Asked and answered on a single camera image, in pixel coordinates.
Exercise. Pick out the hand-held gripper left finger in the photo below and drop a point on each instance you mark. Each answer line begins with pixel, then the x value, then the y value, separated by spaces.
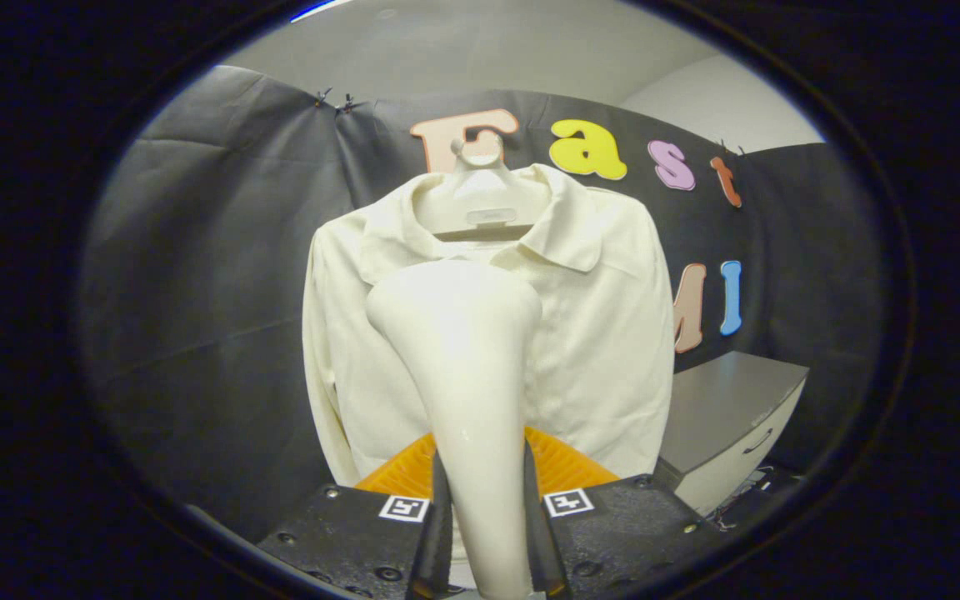
pixel 440 542

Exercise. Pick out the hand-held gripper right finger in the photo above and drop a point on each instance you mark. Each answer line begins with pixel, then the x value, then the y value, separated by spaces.
pixel 534 542

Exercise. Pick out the cream button shirt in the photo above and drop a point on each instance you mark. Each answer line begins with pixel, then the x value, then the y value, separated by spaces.
pixel 605 350

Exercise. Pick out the white cabinet with grey top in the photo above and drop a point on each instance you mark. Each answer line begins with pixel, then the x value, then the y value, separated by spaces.
pixel 722 400

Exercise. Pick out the black box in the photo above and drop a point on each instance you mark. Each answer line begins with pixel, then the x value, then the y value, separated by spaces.
pixel 772 487

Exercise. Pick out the cream plastic hanger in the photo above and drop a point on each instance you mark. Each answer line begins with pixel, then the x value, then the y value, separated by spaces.
pixel 480 200

